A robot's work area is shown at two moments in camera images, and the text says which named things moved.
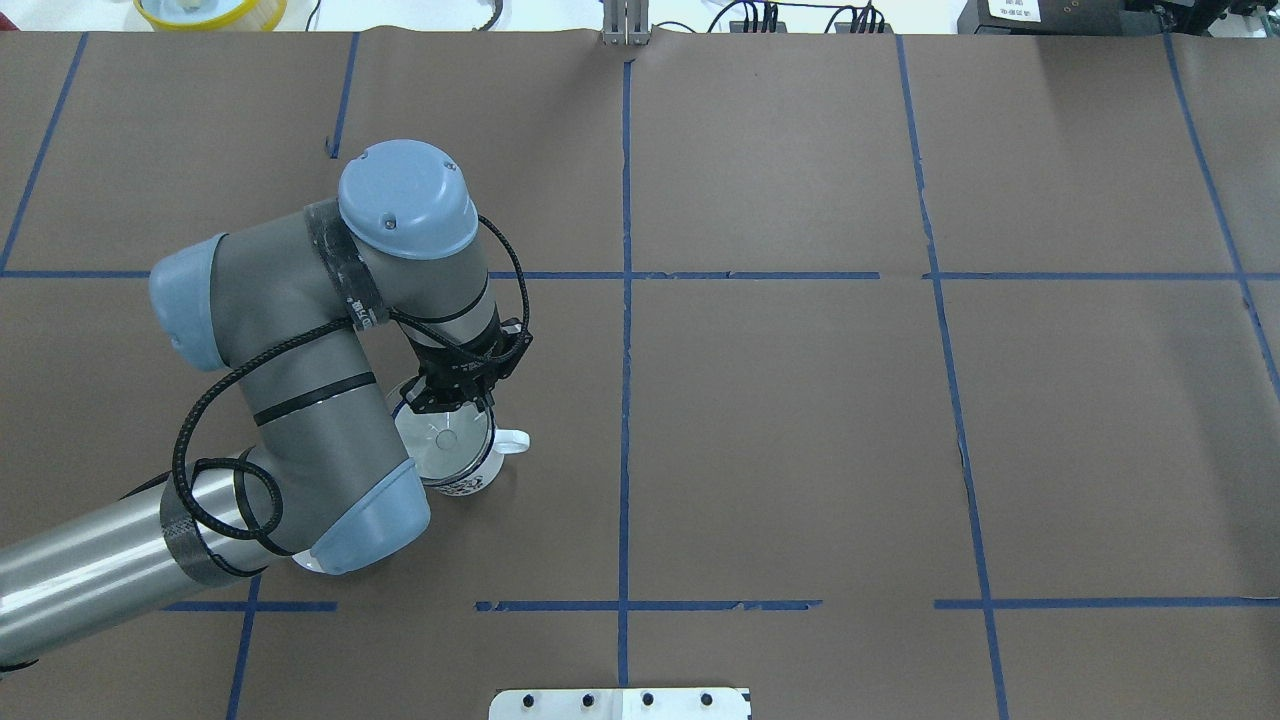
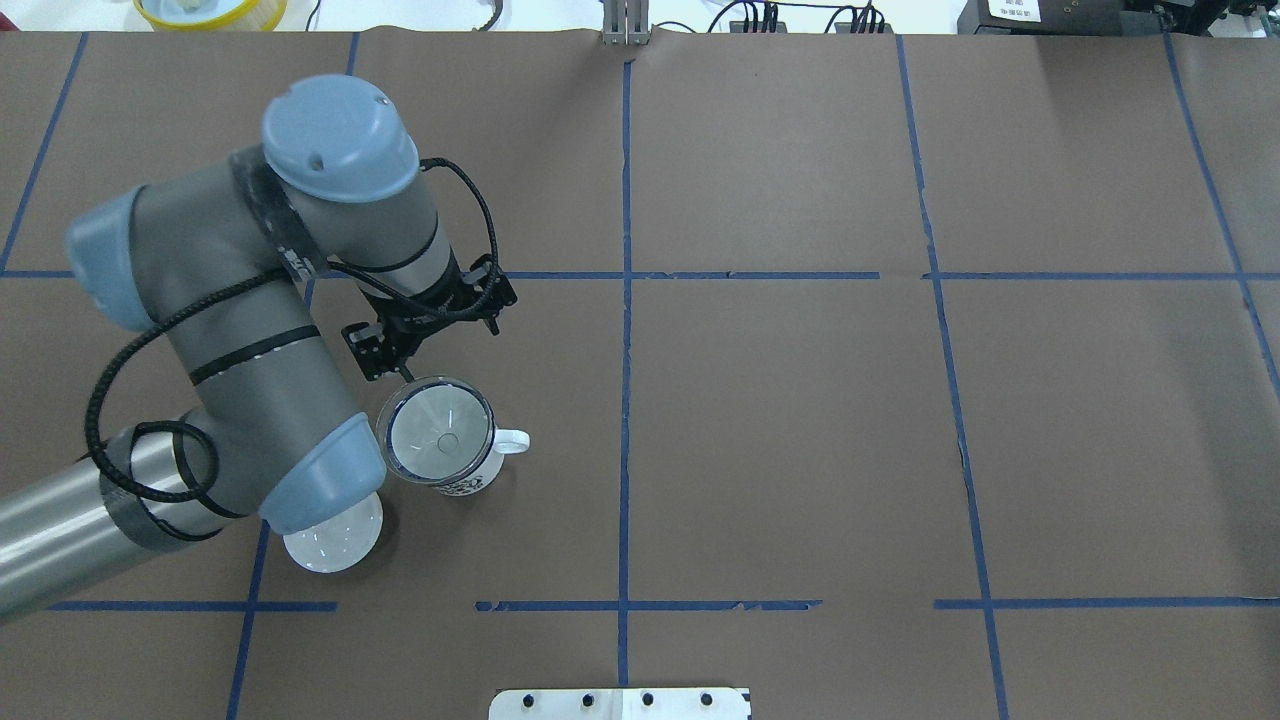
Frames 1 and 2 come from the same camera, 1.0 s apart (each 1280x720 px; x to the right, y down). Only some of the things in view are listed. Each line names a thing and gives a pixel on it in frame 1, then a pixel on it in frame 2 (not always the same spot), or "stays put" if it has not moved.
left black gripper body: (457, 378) → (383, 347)
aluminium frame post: (626, 22) stays put
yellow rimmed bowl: (211, 15) stays put
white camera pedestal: (620, 704) stays put
